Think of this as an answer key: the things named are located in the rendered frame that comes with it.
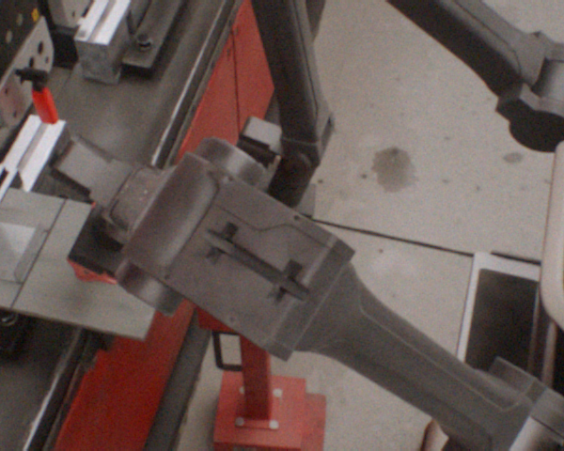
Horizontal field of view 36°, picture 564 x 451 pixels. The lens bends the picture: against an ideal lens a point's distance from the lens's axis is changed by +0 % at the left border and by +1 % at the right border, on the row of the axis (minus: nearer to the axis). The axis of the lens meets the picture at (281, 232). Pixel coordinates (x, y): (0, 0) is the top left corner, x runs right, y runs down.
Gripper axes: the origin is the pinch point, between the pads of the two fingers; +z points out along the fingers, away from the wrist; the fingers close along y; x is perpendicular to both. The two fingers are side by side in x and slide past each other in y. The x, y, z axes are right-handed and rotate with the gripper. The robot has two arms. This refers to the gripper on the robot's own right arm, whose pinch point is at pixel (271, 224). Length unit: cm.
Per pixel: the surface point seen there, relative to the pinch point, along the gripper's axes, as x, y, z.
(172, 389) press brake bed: -2, 5, 77
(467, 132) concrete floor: -94, -68, 62
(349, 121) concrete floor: -96, -34, 72
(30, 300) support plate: 30.3, 32.6, -14.0
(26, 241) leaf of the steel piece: 21.7, 35.3, -13.8
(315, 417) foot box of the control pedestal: 1, -30, 72
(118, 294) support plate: 28.5, 21.9, -16.8
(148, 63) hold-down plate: -23.2, 25.8, -6.0
